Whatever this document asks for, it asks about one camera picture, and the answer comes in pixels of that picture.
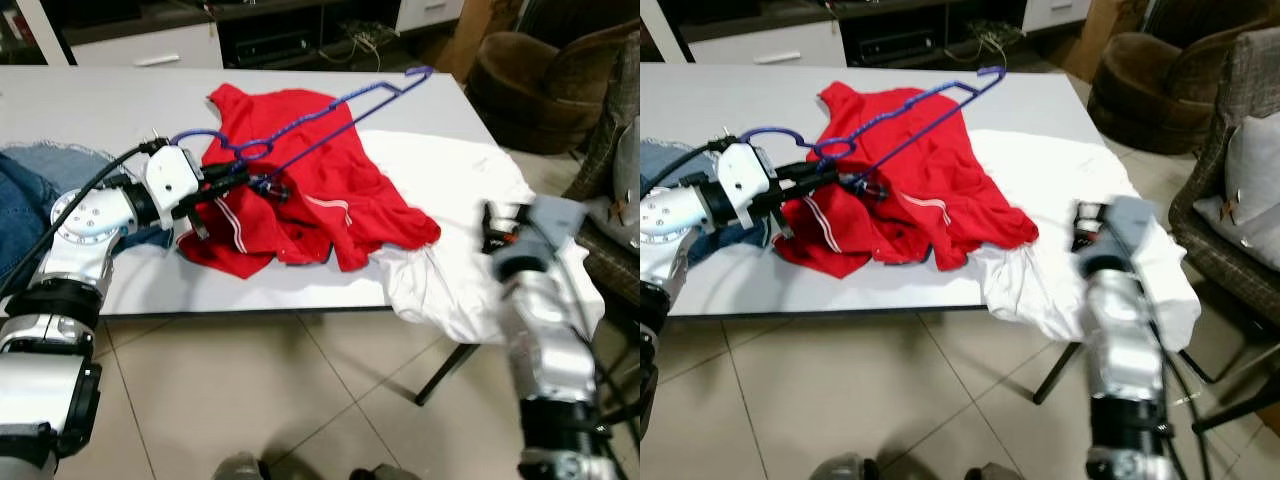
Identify red polo shirt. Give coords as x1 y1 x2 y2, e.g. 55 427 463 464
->
772 82 1039 279
178 83 443 281

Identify blue denim jeans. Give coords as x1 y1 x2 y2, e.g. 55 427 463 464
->
0 142 171 286
640 140 771 251

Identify white cotton shirt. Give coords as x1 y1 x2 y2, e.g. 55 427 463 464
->
358 128 608 346
965 128 1203 351

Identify black media player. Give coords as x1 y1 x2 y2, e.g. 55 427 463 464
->
232 30 313 67
858 30 941 63

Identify light grey cushion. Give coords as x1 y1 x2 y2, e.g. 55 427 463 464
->
1192 110 1280 263
580 120 641 241

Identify brown armchair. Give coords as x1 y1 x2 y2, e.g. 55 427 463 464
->
465 25 641 156
1088 0 1280 156

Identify black table leg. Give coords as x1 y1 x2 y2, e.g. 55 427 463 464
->
415 343 481 406
1032 343 1086 406

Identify black tv cabinet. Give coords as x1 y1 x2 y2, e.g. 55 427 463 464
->
60 0 461 73
680 0 1091 71

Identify grey wicker chair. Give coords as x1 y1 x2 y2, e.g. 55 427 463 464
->
1170 30 1280 326
565 50 641 331

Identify tall brown cardboard box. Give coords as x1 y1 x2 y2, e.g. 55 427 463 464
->
440 0 521 81
1060 0 1151 83

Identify white glass door cabinet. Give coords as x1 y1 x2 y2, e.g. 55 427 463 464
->
0 0 71 66
640 0 691 63

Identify small white drawer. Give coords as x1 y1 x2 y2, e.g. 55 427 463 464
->
395 0 466 33
1020 0 1093 33

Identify grey left robot foot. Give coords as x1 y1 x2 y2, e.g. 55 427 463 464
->
212 452 267 480
808 452 867 480

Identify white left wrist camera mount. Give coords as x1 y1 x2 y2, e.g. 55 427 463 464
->
715 142 776 219
143 145 204 219

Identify tangle of thin cables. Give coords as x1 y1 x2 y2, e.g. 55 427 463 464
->
320 20 401 71
945 20 1021 71

